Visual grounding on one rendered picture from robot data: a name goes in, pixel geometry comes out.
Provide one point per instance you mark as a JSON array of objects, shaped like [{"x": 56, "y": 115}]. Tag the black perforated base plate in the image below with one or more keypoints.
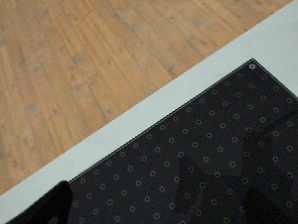
[{"x": 195, "y": 165}]

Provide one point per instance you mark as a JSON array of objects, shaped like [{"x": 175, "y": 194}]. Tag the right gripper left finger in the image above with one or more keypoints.
[{"x": 52, "y": 208}]

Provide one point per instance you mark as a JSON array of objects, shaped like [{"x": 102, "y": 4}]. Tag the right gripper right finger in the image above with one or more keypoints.
[{"x": 258, "y": 209}]

